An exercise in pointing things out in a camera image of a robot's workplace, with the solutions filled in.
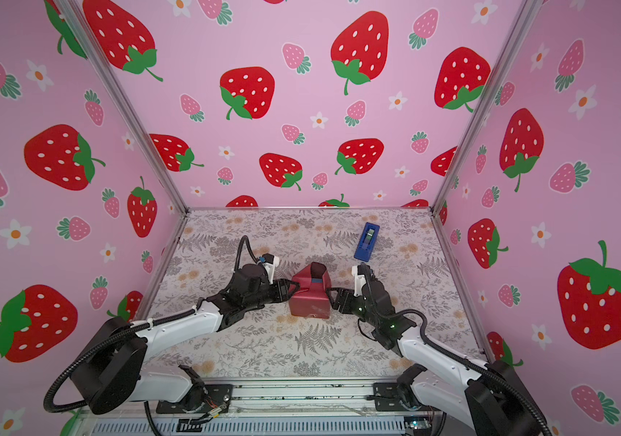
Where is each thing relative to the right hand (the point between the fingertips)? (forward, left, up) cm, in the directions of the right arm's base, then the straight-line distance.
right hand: (330, 292), depth 82 cm
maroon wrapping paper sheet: (-3, +5, 0) cm, 6 cm away
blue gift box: (+3, +5, +1) cm, 6 cm away
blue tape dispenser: (+28, -12, -8) cm, 31 cm away
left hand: (+1, +10, 0) cm, 10 cm away
